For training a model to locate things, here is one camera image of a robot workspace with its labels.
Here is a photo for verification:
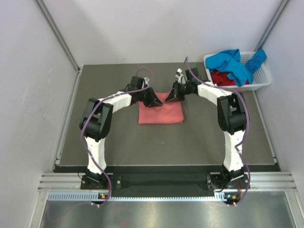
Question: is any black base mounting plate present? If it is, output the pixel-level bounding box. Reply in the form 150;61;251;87
80;165;250;197

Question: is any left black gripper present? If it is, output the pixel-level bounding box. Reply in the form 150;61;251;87
137;85;162;107

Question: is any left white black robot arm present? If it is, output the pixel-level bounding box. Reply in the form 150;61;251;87
79;76;163;190

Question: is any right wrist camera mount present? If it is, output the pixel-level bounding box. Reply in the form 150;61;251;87
175;68;187;85

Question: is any slotted cable duct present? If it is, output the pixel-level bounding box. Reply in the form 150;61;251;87
47;192;237;202

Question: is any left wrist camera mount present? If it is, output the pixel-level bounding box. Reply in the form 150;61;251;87
144;77;150;83

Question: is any red t shirt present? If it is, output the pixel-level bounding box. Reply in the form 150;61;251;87
210;70;252;87

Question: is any blue t shirt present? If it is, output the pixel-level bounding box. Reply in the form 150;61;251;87
205;48;268;87

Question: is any white plastic basket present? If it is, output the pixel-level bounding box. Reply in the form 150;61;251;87
203;51;272;92

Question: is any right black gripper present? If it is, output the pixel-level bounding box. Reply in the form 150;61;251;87
165;81;192;103

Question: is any aluminium corner post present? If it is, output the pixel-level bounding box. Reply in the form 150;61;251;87
254;0;291;52
33;0;81;72

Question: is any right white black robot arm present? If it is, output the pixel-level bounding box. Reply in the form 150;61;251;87
165;68;247;192

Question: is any aluminium frame rail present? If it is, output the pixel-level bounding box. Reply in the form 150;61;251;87
38;172;296;191

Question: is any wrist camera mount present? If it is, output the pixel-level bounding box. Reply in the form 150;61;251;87
144;77;150;83
175;68;187;85

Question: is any pink t shirt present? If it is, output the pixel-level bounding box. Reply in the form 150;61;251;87
138;92;184;124

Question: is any right aluminium corner post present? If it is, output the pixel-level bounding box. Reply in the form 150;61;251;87
254;0;291;52

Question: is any left aluminium corner post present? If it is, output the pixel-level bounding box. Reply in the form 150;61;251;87
33;0;81;72

